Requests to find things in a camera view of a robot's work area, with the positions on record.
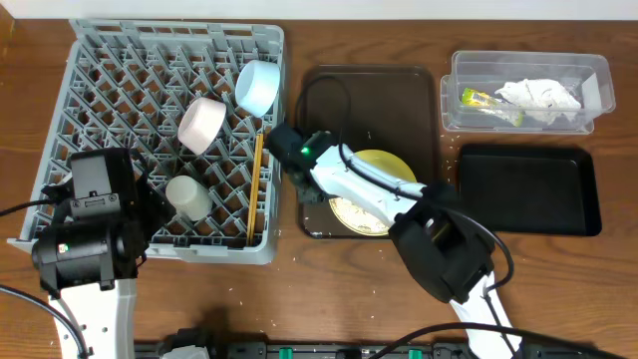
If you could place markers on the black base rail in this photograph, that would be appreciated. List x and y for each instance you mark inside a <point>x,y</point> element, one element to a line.
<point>196,343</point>

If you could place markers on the black rectangular tray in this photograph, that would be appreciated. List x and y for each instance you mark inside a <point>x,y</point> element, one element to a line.
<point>531,189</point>

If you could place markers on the white pink bowl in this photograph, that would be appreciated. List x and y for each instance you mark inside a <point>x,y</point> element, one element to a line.
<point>200,124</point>

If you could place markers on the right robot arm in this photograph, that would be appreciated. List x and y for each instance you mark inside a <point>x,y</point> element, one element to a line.
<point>446,252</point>

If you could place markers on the grey plastic dish rack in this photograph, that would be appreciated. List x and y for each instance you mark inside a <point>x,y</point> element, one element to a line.
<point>127,84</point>

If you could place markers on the light blue bowl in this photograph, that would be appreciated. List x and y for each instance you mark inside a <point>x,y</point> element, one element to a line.
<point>257,87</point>

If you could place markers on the green yellow snack wrapper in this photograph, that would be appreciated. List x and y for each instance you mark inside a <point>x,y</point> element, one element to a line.
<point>492,106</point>

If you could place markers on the dark brown serving tray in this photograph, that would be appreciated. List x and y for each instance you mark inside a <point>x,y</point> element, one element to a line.
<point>391,108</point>

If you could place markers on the white tissue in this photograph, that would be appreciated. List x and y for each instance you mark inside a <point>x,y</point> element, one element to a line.
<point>543,99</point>

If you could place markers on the cream white cup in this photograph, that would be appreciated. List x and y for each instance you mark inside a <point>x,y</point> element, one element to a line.
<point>189,198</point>

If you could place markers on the clear plastic waste bin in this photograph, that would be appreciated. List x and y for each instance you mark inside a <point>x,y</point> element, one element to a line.
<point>586,77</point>

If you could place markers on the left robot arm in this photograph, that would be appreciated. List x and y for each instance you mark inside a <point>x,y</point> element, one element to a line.
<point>88,257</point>

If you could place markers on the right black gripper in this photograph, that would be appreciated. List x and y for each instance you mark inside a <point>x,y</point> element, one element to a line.
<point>303,184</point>

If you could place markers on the yellow plate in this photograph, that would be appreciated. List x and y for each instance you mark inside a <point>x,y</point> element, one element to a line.
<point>356,218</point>

